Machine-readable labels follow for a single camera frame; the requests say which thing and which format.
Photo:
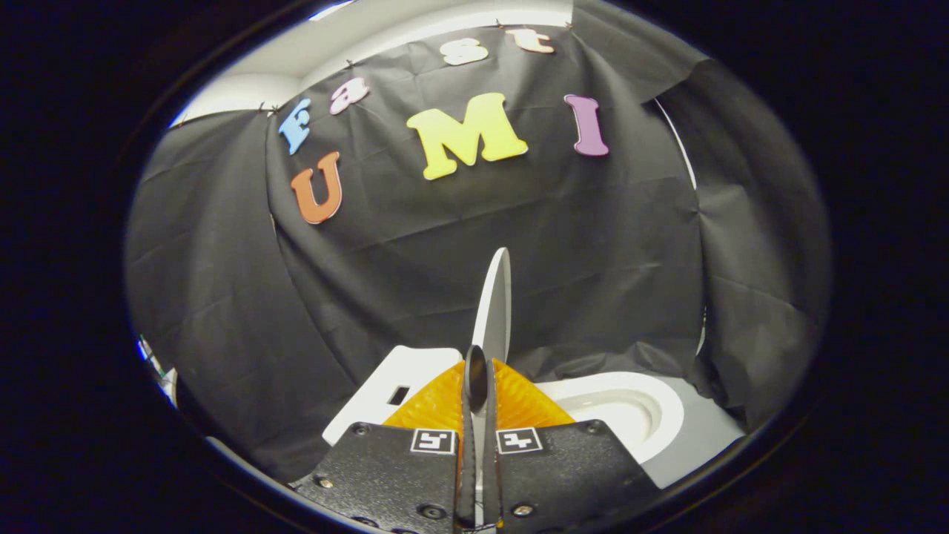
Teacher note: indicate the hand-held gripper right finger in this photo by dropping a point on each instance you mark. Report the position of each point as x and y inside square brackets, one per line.
[571, 475]

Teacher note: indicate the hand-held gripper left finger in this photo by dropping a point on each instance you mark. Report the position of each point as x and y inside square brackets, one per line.
[385, 475]

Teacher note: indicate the small black lid pull tab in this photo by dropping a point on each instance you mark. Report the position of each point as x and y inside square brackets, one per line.
[476, 374]

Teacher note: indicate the white toilet lid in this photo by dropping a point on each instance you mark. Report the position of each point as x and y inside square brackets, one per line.
[495, 311]

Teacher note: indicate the white toilet bowl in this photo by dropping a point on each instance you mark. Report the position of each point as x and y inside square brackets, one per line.
[660, 415]

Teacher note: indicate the white toilet tank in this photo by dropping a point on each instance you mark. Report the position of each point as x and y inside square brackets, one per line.
[419, 365]

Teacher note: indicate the black backdrop cloth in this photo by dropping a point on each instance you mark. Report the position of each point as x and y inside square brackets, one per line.
[415, 245]

